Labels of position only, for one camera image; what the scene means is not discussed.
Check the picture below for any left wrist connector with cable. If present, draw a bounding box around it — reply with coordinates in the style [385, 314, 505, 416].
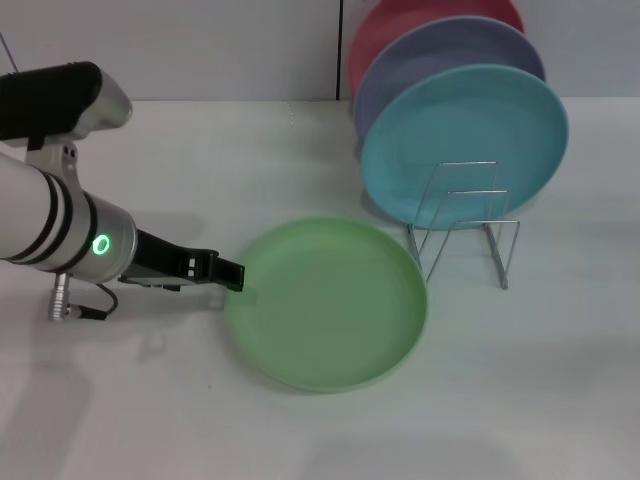
[48, 272, 120, 322]

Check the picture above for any red plate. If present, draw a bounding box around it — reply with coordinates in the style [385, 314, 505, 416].
[347, 0, 526, 99]

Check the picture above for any green plate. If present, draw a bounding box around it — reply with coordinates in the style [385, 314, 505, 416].
[219, 215, 430, 394]

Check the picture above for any purple plate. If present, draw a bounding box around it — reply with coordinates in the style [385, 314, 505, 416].
[352, 14, 547, 147]

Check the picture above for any chrome wire plate rack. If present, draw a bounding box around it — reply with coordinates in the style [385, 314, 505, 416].
[405, 160, 521, 291]

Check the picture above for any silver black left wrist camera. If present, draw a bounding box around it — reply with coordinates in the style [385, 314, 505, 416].
[0, 61, 134, 151]

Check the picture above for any light blue plate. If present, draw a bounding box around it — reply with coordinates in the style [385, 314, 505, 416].
[360, 63, 570, 231]

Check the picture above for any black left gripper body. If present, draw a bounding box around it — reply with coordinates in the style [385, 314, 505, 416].
[118, 228, 219, 292]

